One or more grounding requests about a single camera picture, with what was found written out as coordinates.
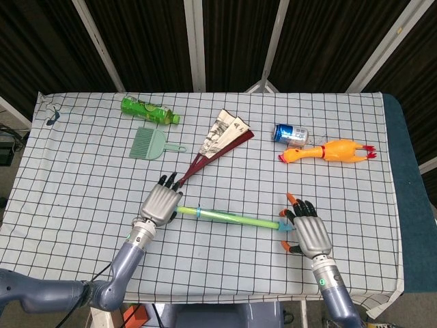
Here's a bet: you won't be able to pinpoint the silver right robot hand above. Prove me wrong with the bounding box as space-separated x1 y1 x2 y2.
279 193 334 258

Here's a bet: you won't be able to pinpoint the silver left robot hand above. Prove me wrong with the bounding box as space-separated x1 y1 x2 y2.
139 173 185 227

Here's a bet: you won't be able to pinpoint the green and blue plastic tube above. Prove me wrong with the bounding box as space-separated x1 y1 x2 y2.
175 204 296 234

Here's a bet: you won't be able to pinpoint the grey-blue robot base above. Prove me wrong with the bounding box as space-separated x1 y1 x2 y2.
169 302 285 328

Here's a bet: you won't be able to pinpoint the green plastic comb brush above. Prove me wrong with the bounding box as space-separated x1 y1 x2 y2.
128 126 188 161

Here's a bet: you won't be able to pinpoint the white black-grid tablecloth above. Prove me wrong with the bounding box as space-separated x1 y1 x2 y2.
0 91 406 318

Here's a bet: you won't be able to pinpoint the yellow rubber chicken toy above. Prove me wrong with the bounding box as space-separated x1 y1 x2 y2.
278 139 378 165

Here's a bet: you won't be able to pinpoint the paper folding fan, maroon ribs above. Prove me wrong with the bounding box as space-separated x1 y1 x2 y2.
178 109 256 187

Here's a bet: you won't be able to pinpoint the green plastic drink bottle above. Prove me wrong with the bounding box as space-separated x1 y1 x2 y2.
121 96 181 125

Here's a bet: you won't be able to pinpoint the blue and silver drink can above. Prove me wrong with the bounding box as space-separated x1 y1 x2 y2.
272 123 310 147

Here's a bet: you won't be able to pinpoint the dark teal padded table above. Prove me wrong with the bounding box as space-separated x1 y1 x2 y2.
381 94 437 295

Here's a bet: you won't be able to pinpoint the orange box under table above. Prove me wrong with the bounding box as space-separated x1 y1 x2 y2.
123 303 147 328

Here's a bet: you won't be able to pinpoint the black electronics box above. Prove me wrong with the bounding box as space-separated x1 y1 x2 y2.
0 126 28 167

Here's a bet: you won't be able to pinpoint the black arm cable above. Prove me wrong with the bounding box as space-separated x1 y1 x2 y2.
56 264 113 328

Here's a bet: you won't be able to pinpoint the white screen frame post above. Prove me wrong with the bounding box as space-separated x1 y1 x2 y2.
245 0 292 94
345 0 423 93
183 0 207 92
70 0 126 93

